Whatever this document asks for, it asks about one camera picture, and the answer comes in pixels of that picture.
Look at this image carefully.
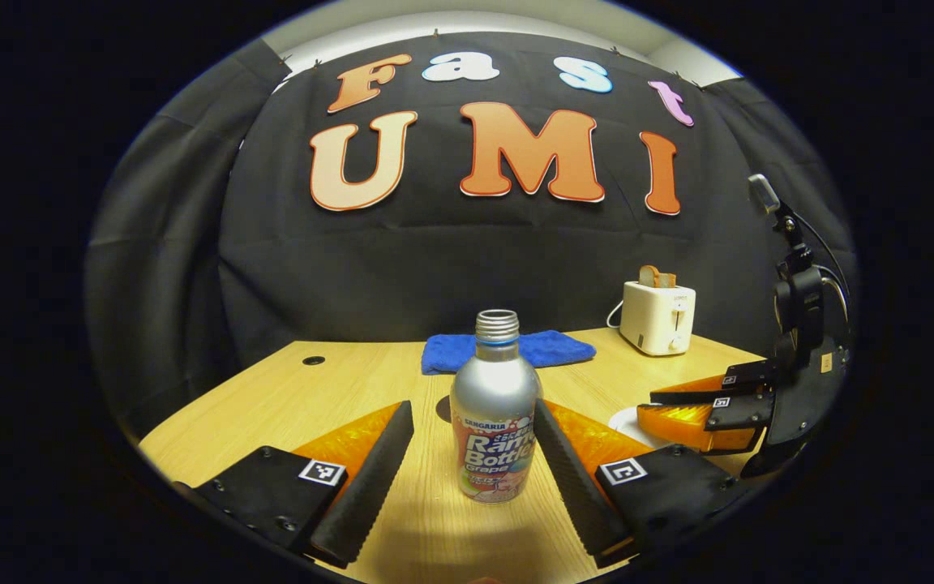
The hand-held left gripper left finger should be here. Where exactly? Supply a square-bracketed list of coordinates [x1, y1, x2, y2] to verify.
[174, 400, 416, 569]

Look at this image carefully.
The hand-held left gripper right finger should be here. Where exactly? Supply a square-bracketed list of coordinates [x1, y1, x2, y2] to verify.
[533, 397, 760, 569]

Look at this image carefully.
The silver water bottle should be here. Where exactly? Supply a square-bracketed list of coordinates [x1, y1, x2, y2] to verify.
[449, 309, 545, 504]

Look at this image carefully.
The white toaster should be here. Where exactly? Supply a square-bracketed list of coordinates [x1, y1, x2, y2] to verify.
[619, 281, 697, 357]

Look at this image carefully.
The blue towel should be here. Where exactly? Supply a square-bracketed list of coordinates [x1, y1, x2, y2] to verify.
[421, 329, 598, 376]

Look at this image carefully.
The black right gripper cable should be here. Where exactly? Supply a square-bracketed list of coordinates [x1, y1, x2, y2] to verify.
[795, 213, 851, 321]

